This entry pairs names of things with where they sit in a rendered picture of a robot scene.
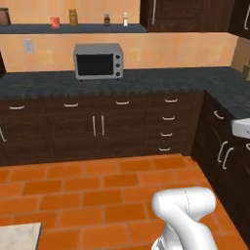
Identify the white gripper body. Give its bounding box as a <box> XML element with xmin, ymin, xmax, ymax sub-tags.
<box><xmin>230</xmin><ymin>118</ymin><xmax>250</xmax><ymax>140</ymax></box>

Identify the dark wood base cabinet door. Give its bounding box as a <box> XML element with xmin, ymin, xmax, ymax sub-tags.
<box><xmin>0</xmin><ymin>115</ymin><xmax>55</xmax><ymax>166</ymax></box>
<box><xmin>48</xmin><ymin>113</ymin><xmax>100</xmax><ymax>163</ymax></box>
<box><xmin>191</xmin><ymin>120</ymin><xmax>230</xmax><ymax>209</ymax></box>
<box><xmin>223</xmin><ymin>136</ymin><xmax>250</xmax><ymax>240</ymax></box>
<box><xmin>98</xmin><ymin>111</ymin><xmax>147</xmax><ymax>160</ymax></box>

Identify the dark tall cabinet panel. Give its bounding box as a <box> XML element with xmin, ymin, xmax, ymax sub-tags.
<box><xmin>0</xmin><ymin>51</ymin><xmax>7</xmax><ymax>79</ymax></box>

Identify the dark wood drawer front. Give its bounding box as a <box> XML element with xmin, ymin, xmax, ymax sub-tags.
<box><xmin>0</xmin><ymin>97</ymin><xmax>47</xmax><ymax>118</ymax></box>
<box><xmin>145</xmin><ymin>141</ymin><xmax>193</xmax><ymax>158</ymax></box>
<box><xmin>145</xmin><ymin>92</ymin><xmax>198</xmax><ymax>112</ymax></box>
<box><xmin>202</xmin><ymin>92</ymin><xmax>250</xmax><ymax>140</ymax></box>
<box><xmin>145</xmin><ymin>126</ymin><xmax>194</xmax><ymax>144</ymax></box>
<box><xmin>91</xmin><ymin>94</ymin><xmax>146</xmax><ymax>115</ymax></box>
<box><xmin>45</xmin><ymin>96</ymin><xmax>94</xmax><ymax>116</ymax></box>
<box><xmin>145</xmin><ymin>109</ymin><xmax>196</xmax><ymax>129</ymax></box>

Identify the tan box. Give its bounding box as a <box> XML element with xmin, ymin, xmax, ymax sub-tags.
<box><xmin>241</xmin><ymin>63</ymin><xmax>250</xmax><ymax>81</ymax></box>

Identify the grey toaster oven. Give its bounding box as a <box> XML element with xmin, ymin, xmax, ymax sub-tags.
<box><xmin>72</xmin><ymin>43</ymin><xmax>125</xmax><ymax>82</ymax></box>

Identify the olive jar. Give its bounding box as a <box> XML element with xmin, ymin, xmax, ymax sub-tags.
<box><xmin>68</xmin><ymin>8</ymin><xmax>79</xmax><ymax>27</ymax></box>

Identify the red can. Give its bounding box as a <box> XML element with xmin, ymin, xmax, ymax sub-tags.
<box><xmin>49</xmin><ymin>17</ymin><xmax>62</xmax><ymax>29</ymax></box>

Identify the brown box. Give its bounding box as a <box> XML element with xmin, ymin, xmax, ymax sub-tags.
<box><xmin>0</xmin><ymin>7</ymin><xmax>12</xmax><ymax>26</ymax></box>

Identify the dark wood wall cabinet door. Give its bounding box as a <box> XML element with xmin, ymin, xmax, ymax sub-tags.
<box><xmin>228</xmin><ymin>0</ymin><xmax>250</xmax><ymax>40</ymax></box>
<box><xmin>140</xmin><ymin>0</ymin><xmax>236</xmax><ymax>33</ymax></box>

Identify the silver wall cabinet handle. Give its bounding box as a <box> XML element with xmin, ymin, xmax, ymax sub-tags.
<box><xmin>243</xmin><ymin>4</ymin><xmax>250</xmax><ymax>31</ymax></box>
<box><xmin>150</xmin><ymin>0</ymin><xmax>157</xmax><ymax>25</ymax></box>

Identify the dark wall shelf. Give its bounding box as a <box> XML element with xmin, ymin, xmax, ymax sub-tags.
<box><xmin>0</xmin><ymin>22</ymin><xmax>148</xmax><ymax>35</ymax></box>

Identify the grey wall outlet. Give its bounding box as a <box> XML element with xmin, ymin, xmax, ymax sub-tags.
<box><xmin>22</xmin><ymin>38</ymin><xmax>35</xmax><ymax>55</ymax></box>

